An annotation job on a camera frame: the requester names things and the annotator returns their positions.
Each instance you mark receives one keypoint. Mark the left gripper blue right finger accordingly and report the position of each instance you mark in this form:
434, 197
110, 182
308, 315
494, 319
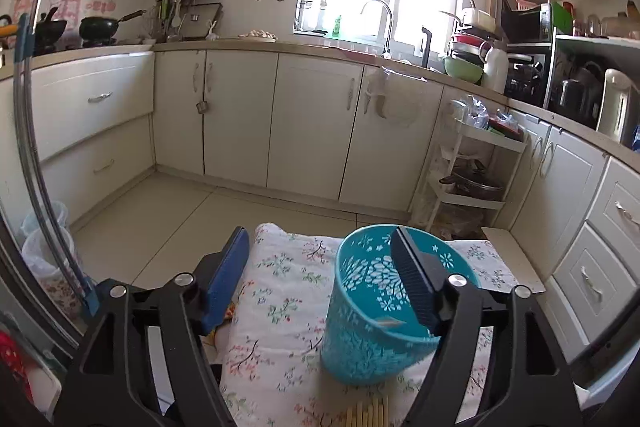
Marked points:
424, 278

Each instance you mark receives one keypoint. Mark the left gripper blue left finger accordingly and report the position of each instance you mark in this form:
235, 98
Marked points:
217, 275

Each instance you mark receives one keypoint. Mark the teal perforated plastic basket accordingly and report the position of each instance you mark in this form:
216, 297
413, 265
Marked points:
372, 333

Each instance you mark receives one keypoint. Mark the floral tablecloth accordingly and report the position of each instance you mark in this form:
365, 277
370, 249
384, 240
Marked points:
322, 333

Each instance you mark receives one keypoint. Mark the pan on cart shelf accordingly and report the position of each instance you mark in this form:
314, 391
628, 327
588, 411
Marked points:
472, 180

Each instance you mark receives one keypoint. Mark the white tiered storage cart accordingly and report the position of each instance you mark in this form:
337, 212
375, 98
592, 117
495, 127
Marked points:
467, 129

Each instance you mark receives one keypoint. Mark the white drawer unit right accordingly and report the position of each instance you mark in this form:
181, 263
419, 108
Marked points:
573, 209

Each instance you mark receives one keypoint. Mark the white drawer unit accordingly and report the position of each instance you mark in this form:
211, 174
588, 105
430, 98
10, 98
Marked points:
92, 127
573, 209

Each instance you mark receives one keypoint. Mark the white plastic bag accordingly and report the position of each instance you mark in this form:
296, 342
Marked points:
39, 258

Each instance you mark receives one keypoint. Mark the white lower cabinets back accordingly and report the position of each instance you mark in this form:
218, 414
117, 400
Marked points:
295, 124

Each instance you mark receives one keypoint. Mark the white drawer unit left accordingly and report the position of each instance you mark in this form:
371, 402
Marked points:
92, 127

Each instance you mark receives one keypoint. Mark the green mixing bowl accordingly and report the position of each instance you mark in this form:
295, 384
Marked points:
463, 70

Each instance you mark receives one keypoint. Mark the white thermos jug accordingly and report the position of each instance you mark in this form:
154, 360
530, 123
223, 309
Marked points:
496, 70

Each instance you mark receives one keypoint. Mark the chrome sink faucet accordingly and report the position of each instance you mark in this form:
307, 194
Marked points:
386, 25

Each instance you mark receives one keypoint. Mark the white electric kettle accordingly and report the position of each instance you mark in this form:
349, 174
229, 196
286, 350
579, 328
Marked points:
619, 113

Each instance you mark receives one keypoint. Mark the green dish soap bottle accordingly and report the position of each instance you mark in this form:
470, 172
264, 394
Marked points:
336, 32

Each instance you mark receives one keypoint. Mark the black microwave oven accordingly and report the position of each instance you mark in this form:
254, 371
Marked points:
528, 26

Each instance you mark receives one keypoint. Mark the black wok on stove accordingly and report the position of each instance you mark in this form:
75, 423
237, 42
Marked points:
100, 31

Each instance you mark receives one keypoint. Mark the wall utensil rack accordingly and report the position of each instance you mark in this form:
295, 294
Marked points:
186, 20

